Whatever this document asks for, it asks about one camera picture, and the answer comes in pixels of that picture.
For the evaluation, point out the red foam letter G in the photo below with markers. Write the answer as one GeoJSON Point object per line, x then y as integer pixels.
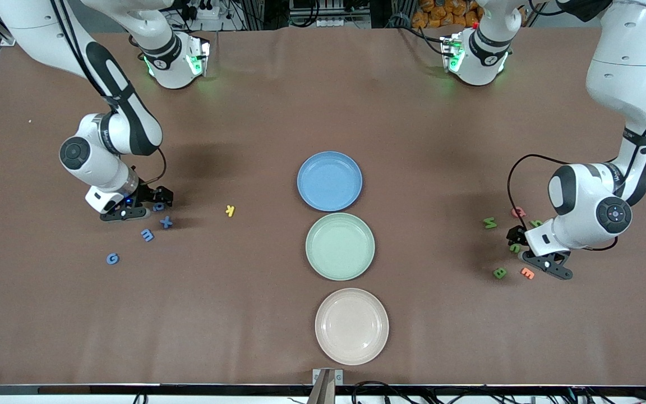
{"type": "Point", "coordinates": [515, 212]}

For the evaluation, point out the pink round plate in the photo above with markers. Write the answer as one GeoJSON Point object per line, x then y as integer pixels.
{"type": "Point", "coordinates": [351, 326]}

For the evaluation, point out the blue foam letter G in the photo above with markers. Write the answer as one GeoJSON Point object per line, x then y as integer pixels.
{"type": "Point", "coordinates": [108, 258]}

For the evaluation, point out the blue foam letter x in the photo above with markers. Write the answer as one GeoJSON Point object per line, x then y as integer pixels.
{"type": "Point", "coordinates": [166, 223]}

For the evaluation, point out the orange foam letter E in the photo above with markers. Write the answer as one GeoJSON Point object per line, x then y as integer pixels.
{"type": "Point", "coordinates": [527, 273]}

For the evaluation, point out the green round plate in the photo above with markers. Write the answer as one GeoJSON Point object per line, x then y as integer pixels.
{"type": "Point", "coordinates": [340, 247]}

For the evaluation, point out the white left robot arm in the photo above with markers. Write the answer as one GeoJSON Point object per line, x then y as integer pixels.
{"type": "Point", "coordinates": [626, 84]}

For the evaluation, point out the brown table cover sheet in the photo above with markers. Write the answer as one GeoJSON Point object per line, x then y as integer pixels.
{"type": "Point", "coordinates": [244, 112]}

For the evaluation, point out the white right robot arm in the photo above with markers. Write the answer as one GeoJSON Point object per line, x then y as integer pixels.
{"type": "Point", "coordinates": [132, 120]}

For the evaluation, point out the green foam letter B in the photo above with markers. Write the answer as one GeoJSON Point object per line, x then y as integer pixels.
{"type": "Point", "coordinates": [499, 273]}

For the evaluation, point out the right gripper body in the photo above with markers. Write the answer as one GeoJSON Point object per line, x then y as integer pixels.
{"type": "Point", "coordinates": [147, 192]}

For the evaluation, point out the black table edge rail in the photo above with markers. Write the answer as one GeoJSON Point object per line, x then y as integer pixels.
{"type": "Point", "coordinates": [132, 389]}

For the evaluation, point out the long white power strip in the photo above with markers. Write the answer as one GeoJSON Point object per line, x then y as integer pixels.
{"type": "Point", "coordinates": [342, 22]}

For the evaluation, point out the grey metal table bracket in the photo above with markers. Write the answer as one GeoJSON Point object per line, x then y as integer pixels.
{"type": "Point", "coordinates": [327, 381]}

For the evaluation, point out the blue round plate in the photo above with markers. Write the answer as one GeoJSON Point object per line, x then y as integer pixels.
{"type": "Point", "coordinates": [328, 182]}

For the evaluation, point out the green foam letter N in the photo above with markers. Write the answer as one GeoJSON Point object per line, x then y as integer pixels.
{"type": "Point", "coordinates": [489, 223]}

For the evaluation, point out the blue foam letter E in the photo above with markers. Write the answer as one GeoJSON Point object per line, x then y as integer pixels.
{"type": "Point", "coordinates": [147, 235]}

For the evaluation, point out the yellow foam letter k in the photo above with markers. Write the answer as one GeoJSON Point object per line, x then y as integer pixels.
{"type": "Point", "coordinates": [230, 210]}

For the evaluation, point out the bag of orange items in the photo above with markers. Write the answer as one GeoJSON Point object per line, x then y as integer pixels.
{"type": "Point", "coordinates": [441, 14]}

